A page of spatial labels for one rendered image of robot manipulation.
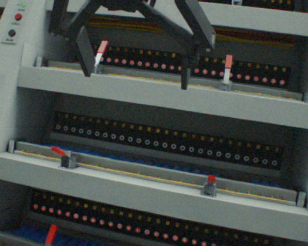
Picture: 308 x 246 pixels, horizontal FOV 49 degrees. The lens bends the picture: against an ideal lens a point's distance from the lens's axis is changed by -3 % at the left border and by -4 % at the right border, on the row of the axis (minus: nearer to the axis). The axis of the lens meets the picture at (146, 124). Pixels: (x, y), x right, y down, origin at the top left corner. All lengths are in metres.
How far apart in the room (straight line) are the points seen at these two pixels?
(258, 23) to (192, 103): 0.22
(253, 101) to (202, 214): 0.22
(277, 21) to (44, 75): 0.49
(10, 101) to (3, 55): 0.11
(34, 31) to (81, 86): 0.19
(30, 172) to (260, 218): 0.42
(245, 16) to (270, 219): 0.40
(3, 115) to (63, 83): 0.14
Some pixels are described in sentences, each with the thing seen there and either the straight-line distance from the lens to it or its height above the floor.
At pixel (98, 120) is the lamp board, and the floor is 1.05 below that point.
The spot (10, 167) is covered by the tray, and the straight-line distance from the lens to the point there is 0.70.
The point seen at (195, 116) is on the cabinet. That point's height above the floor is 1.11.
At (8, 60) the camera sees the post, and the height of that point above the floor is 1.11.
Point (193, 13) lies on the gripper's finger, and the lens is 0.36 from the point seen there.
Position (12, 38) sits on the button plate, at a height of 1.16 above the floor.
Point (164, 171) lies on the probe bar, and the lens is 0.65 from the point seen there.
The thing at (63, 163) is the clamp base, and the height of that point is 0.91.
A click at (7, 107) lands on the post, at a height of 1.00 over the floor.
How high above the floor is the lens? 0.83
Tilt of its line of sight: 17 degrees up
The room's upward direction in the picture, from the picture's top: 12 degrees clockwise
